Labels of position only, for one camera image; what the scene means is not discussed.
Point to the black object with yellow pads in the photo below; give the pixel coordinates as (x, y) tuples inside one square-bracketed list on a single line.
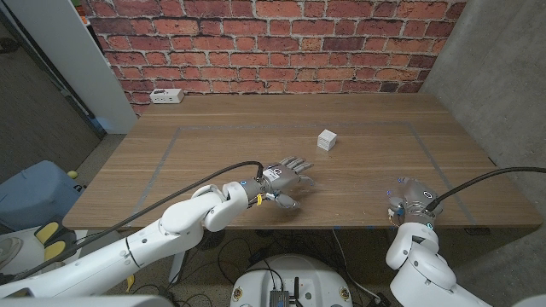
[(51, 243)]

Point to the white floor platform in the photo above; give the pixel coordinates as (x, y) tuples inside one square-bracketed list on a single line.
[(30, 256)]

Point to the red brick printed backdrop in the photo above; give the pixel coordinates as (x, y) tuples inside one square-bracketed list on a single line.
[(273, 42)]

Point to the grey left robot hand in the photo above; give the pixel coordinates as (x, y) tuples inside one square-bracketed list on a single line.
[(283, 177)]

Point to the yellow-green ball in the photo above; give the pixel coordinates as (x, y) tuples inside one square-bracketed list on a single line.
[(72, 174)]

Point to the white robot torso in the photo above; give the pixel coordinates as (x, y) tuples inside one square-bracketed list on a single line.
[(307, 273)]

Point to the black power adapter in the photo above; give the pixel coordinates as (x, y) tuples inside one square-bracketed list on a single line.
[(381, 299)]

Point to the black metal door frame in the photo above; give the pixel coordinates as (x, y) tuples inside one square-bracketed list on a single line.
[(55, 77)]

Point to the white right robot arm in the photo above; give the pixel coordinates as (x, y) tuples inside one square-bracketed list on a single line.
[(422, 264)]

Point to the white partition panel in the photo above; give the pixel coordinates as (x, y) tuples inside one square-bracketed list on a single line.
[(72, 55)]

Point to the black round floor fan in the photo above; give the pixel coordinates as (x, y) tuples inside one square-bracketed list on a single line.
[(209, 241)]

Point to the white table leg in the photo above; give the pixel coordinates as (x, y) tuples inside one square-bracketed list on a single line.
[(177, 268)]

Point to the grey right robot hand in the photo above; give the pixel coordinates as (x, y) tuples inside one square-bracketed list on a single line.
[(416, 200)]

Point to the small white box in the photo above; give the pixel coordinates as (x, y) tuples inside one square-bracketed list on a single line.
[(327, 140)]

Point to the small grey electronics box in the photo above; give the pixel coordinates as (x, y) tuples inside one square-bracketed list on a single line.
[(279, 298)]

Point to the black antenna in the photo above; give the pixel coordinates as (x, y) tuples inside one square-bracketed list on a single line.
[(296, 290)]

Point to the white power strip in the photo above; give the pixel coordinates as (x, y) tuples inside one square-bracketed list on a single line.
[(166, 96)]

